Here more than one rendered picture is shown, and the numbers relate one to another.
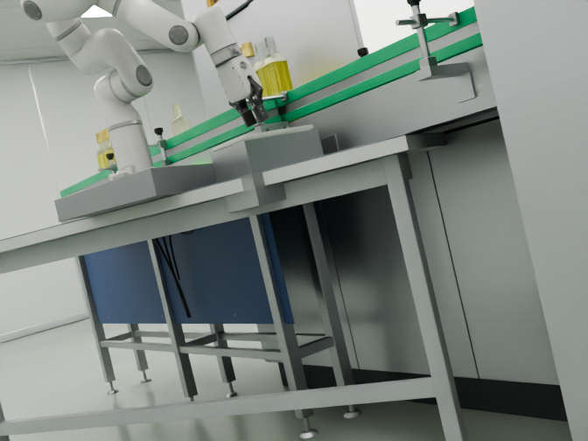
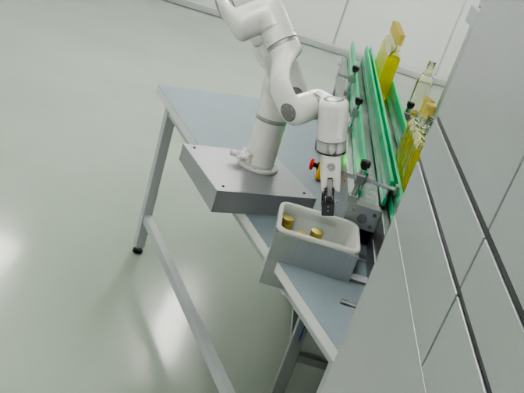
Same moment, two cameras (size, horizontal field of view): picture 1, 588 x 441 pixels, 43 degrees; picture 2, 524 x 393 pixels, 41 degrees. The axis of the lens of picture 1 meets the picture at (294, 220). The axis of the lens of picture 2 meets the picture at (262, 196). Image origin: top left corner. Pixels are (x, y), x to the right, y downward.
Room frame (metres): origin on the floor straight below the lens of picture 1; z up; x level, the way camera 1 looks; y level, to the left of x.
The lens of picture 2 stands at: (0.40, -0.73, 1.63)
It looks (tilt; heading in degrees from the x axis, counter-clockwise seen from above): 25 degrees down; 33
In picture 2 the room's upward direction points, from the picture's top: 18 degrees clockwise
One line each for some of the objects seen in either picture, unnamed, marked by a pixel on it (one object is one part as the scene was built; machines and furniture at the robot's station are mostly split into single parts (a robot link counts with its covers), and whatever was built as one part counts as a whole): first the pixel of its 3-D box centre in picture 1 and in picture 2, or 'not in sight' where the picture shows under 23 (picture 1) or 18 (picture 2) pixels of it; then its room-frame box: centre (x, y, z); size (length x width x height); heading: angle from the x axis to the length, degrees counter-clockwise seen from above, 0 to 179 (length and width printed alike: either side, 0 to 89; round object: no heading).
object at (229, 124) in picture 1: (134, 167); (354, 97); (2.77, 0.53, 0.93); 1.75 x 0.01 x 0.08; 35
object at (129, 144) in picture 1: (129, 156); (260, 142); (2.04, 0.40, 0.89); 0.16 x 0.13 x 0.15; 149
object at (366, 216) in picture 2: (275, 136); (362, 216); (2.04, 0.00, 0.85); 0.09 x 0.04 x 0.07; 125
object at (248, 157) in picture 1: (276, 155); (323, 244); (1.90, 0.01, 0.79); 0.27 x 0.17 x 0.08; 125
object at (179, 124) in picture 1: (183, 136); (419, 93); (2.92, 0.35, 1.01); 0.06 x 0.06 x 0.26; 30
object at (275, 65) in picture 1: (280, 90); (413, 174); (2.16, -0.05, 0.99); 0.06 x 0.06 x 0.21; 35
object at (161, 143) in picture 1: (156, 148); (347, 113); (2.50, 0.39, 0.94); 0.07 x 0.04 x 0.13; 125
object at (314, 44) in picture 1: (349, 7); not in sight; (2.06, -0.28, 1.15); 0.90 x 0.03 x 0.34; 35
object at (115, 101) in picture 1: (120, 99); (279, 95); (2.05, 0.39, 1.04); 0.13 x 0.10 x 0.16; 55
